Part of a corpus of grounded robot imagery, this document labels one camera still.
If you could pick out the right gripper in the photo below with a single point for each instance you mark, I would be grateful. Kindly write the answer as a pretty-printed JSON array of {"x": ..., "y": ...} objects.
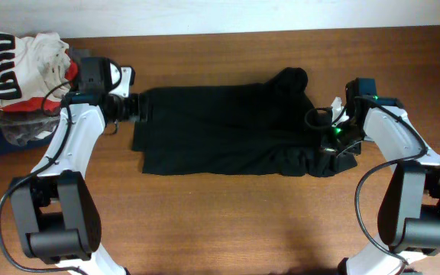
[{"x": 328, "y": 146}]

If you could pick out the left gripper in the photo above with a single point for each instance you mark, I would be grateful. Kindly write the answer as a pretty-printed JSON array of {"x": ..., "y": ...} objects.
[{"x": 139, "y": 108}]

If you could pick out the black t-shirt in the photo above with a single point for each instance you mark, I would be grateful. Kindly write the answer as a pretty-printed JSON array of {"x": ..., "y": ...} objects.
[{"x": 252, "y": 129}]

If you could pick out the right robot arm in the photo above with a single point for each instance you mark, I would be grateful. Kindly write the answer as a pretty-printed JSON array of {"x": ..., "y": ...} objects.
[{"x": 408, "y": 221}]

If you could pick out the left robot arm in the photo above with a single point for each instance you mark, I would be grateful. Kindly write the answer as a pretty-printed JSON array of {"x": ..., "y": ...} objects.
[{"x": 56, "y": 218}]

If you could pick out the red folded garment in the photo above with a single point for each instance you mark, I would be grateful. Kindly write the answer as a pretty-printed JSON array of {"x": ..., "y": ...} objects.
[{"x": 30, "y": 105}]

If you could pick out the grey folded garment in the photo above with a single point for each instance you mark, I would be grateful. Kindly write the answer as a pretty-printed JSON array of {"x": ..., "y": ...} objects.
[{"x": 56, "y": 75}]

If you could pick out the navy blue folded garment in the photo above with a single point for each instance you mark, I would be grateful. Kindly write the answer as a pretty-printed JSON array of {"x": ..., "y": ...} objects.
[{"x": 2, "y": 147}]

